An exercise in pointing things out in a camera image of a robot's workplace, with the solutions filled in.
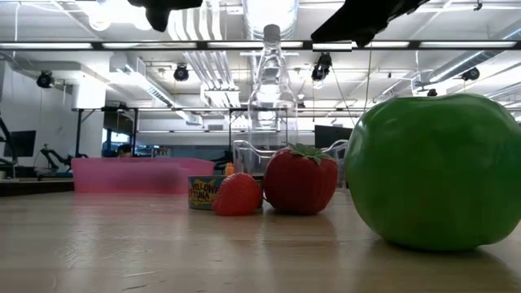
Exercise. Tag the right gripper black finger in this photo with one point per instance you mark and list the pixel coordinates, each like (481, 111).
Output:
(360, 18)
(365, 40)

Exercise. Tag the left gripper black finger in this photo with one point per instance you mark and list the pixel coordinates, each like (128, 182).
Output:
(183, 3)
(159, 19)

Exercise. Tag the clear plastic water bottle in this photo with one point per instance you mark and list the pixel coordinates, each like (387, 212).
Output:
(272, 81)

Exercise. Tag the yellowfin tuna can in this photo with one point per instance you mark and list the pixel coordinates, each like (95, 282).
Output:
(201, 193)

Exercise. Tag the black background robot arm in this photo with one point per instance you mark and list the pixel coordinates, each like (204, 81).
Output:
(61, 156)

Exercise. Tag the black overhead light bar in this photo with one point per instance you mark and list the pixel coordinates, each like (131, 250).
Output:
(414, 45)

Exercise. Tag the small black ceiling fixture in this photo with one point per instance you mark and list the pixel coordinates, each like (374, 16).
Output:
(478, 5)
(432, 93)

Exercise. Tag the black computer monitor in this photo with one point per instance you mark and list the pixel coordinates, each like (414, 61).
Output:
(331, 136)
(20, 143)

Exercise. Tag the person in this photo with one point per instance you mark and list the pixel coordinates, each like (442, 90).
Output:
(124, 150)

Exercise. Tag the green toy apple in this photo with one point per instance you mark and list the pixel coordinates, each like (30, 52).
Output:
(435, 171)

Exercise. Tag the large red toy strawberry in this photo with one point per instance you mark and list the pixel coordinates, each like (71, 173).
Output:
(301, 183)

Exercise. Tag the pink plastic tray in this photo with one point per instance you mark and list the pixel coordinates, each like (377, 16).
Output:
(122, 175)

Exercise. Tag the clear plastic bin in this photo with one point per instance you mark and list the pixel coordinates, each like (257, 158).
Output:
(244, 156)

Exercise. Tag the small orange object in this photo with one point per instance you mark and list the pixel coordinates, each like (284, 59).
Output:
(230, 169)

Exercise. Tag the small red toy strawberry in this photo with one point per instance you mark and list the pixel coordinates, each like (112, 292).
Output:
(238, 195)

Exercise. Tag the black hanging ceiling camera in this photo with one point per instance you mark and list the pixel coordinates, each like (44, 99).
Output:
(181, 73)
(45, 79)
(471, 73)
(321, 65)

